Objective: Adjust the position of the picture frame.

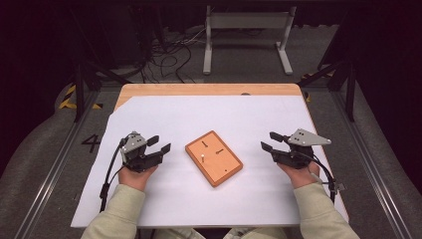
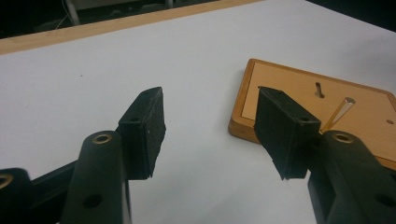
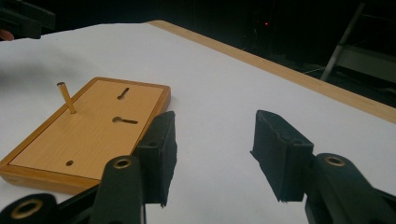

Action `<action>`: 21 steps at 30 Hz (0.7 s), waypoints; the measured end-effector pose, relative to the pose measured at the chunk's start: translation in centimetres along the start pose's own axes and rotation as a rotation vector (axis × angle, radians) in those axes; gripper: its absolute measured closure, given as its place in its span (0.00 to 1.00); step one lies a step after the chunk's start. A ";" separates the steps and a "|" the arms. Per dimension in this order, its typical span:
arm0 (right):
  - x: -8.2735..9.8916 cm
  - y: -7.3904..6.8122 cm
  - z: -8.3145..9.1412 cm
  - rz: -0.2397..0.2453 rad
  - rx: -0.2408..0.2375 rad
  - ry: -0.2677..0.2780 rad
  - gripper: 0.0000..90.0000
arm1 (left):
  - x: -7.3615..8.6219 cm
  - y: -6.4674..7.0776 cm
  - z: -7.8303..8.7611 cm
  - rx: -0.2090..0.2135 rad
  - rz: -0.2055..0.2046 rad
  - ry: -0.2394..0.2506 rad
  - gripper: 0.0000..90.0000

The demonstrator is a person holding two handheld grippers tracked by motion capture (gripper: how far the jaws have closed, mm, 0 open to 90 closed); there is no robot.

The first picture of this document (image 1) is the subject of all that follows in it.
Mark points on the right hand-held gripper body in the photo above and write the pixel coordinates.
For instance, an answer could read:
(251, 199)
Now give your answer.
(295, 157)

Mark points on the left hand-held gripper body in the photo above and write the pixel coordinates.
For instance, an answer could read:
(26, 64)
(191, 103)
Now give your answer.
(134, 156)

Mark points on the orange wooden picture frame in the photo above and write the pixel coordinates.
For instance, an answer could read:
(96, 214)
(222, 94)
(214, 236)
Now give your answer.
(219, 166)

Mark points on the person's right hand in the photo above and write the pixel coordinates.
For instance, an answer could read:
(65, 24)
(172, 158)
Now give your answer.
(302, 176)

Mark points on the person's left hand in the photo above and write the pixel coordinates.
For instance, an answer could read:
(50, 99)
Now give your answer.
(136, 179)

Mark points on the white paper sheet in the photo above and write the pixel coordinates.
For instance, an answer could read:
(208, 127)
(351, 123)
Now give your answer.
(199, 205)

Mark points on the black metal stand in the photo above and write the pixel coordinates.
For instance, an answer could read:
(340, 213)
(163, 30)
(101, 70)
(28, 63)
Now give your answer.
(79, 86)
(350, 93)

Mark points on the person's right leg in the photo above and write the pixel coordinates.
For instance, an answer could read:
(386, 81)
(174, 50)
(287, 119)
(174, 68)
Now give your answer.
(255, 233)

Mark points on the person's leg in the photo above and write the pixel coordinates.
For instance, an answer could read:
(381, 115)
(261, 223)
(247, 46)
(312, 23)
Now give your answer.
(179, 234)
(255, 233)

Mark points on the person's left leg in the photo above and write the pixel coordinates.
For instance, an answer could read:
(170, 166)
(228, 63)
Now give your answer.
(179, 234)

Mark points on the yellow black hazard tape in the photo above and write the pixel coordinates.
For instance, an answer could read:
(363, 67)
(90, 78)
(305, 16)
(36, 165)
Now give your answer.
(68, 99)

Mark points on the grey metal stand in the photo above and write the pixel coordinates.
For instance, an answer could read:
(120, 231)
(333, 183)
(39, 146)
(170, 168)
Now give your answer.
(249, 21)

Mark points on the aluminium floor rail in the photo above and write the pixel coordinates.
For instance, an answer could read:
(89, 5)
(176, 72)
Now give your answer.
(53, 169)
(371, 172)

